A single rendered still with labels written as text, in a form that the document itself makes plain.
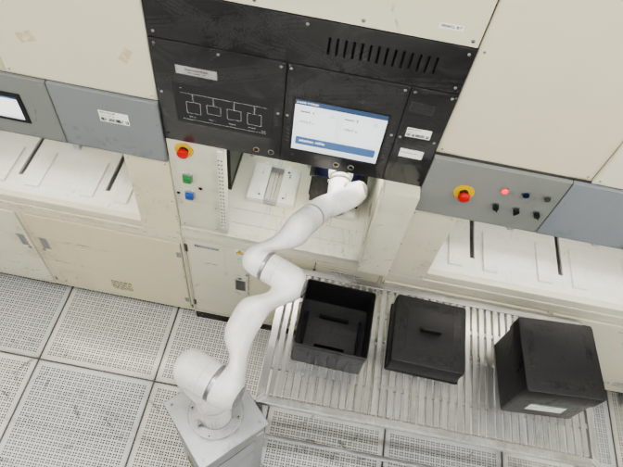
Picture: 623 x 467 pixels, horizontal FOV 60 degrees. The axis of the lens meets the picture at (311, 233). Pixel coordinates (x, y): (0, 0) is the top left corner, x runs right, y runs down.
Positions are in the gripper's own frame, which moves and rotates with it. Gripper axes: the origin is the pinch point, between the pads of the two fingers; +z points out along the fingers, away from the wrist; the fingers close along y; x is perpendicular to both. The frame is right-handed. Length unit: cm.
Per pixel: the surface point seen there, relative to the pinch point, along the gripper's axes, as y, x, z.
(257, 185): -34.2, -28.9, -3.1
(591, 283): 114, -32, -24
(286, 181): -21.7, -28.9, 2.3
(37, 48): -97, 49, -27
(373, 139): 6, 39, -31
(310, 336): -1, -42, -64
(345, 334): 13, -42, -61
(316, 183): -8.6, -12.3, -10.3
